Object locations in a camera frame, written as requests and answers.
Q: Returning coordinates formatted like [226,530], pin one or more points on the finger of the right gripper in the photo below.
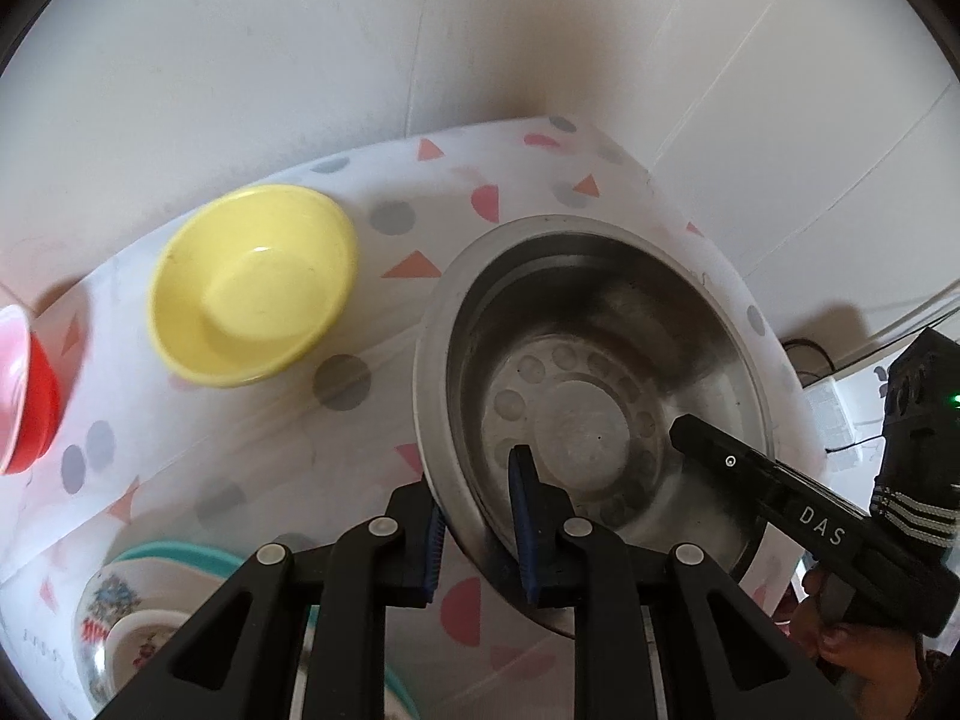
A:
[739,472]

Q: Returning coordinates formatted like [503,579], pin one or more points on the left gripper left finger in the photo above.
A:
[317,616]

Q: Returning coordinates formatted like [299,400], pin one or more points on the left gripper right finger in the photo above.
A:
[656,635]

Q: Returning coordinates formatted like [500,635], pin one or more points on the small white floral plate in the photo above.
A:
[134,640]

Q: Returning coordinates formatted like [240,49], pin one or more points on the teal plastic plate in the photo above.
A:
[221,564]

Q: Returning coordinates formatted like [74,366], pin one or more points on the stainless steel bowl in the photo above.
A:
[583,342]

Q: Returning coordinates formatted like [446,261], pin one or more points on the red plastic bowl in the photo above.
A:
[30,394]

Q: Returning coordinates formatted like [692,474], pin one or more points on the large white patterned plate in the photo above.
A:
[118,590]

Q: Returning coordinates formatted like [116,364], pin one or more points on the person's right hand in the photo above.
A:
[885,661]

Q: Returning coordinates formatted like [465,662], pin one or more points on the patterned white tablecloth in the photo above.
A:
[142,455]

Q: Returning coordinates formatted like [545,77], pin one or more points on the yellow plastic bowl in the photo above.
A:
[251,283]

